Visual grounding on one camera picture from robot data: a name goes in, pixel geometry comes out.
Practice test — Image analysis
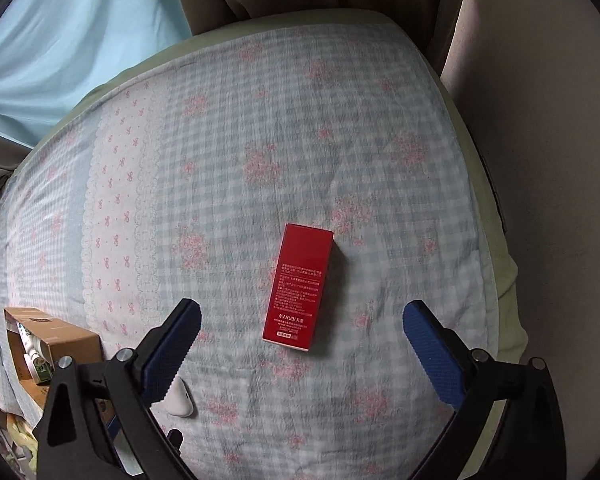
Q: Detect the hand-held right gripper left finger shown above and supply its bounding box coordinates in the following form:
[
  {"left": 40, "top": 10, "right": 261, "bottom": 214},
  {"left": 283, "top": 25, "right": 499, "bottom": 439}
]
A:
[{"left": 32, "top": 298, "right": 203, "bottom": 480}]

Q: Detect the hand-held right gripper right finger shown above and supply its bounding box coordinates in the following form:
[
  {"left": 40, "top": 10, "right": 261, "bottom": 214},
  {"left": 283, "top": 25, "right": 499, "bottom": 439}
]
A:
[{"left": 402, "top": 299, "right": 567, "bottom": 480}]

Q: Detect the white earbud case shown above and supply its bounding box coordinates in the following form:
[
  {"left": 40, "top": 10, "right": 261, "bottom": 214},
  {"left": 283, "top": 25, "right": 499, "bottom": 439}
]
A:
[{"left": 161, "top": 375, "right": 197, "bottom": 417}]

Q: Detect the cardboard box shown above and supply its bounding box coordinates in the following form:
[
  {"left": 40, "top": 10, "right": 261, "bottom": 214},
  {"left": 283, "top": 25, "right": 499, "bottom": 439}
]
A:
[{"left": 3, "top": 307, "right": 104, "bottom": 412}]

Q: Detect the red carton box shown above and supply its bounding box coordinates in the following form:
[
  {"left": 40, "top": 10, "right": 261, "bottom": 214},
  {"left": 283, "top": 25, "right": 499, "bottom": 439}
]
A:
[{"left": 261, "top": 222, "right": 336, "bottom": 354}]

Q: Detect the stack of yellow cloths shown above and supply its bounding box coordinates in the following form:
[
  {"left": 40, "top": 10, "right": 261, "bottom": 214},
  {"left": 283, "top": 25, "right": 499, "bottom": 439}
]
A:
[{"left": 1, "top": 411, "right": 37, "bottom": 463}]

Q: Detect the checked floral bed sheet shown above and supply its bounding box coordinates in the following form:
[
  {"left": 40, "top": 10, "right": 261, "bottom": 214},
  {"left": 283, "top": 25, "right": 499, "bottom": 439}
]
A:
[{"left": 0, "top": 19, "right": 507, "bottom": 480}]

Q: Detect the light blue hanging cloth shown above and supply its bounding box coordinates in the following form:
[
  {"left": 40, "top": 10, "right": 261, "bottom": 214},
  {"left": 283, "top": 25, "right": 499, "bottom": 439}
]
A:
[{"left": 0, "top": 0, "right": 197, "bottom": 150}]

